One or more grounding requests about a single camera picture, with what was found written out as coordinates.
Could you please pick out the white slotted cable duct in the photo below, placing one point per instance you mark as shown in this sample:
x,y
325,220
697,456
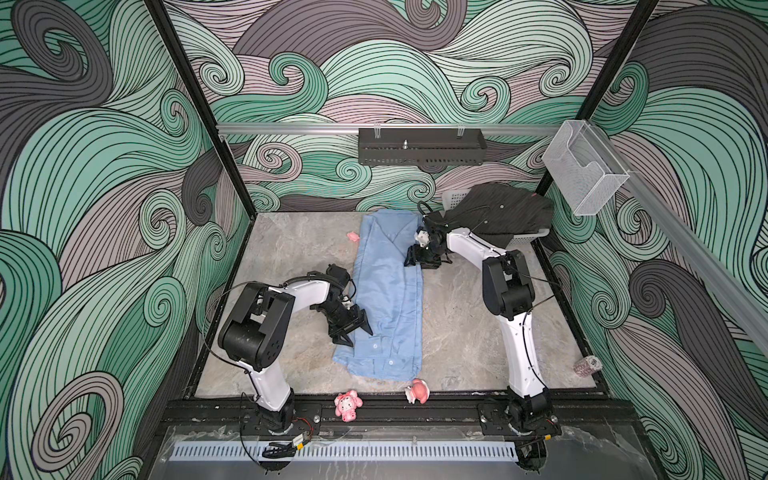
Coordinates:
x,y
482,451

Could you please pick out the right black frame post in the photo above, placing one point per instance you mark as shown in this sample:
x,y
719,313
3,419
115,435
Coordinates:
x,y
616,97

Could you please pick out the pink white plush toy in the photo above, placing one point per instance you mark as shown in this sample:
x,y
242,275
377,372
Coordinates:
x,y
417,392

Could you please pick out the dark grey striped shirt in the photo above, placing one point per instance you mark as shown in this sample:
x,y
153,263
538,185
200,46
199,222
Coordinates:
x,y
498,212

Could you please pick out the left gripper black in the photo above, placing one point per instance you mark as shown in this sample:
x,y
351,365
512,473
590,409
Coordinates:
x,y
358,320

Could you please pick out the right side aluminium rail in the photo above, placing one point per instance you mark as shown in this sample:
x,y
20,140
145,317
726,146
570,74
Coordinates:
x,y
717,226

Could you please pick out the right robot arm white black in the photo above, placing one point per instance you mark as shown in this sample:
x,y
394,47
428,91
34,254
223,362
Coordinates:
x,y
508,294

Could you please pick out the light blue long sleeve shirt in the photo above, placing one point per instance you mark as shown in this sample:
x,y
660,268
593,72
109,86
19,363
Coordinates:
x,y
391,294

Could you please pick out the horizontal aluminium rail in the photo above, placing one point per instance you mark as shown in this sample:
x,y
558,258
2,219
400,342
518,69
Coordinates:
x,y
334,129

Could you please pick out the clear plastic wall bin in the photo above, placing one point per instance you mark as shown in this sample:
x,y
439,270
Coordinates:
x,y
585,166

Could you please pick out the left black frame post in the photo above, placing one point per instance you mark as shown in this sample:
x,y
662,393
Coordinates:
x,y
173,45

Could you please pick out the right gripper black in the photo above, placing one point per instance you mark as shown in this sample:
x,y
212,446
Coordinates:
x,y
413,253

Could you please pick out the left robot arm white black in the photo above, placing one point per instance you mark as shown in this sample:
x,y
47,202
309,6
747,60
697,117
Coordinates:
x,y
256,328

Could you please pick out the pink plush pig toy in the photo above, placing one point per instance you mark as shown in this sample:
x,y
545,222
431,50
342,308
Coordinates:
x,y
347,404

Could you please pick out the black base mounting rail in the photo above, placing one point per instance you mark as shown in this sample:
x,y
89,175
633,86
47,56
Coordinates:
x,y
489,413

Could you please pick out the black frame post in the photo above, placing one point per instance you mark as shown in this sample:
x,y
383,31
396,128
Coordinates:
x,y
173,45
616,97

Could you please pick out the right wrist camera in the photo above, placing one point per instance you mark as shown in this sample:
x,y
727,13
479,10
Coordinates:
x,y
422,238

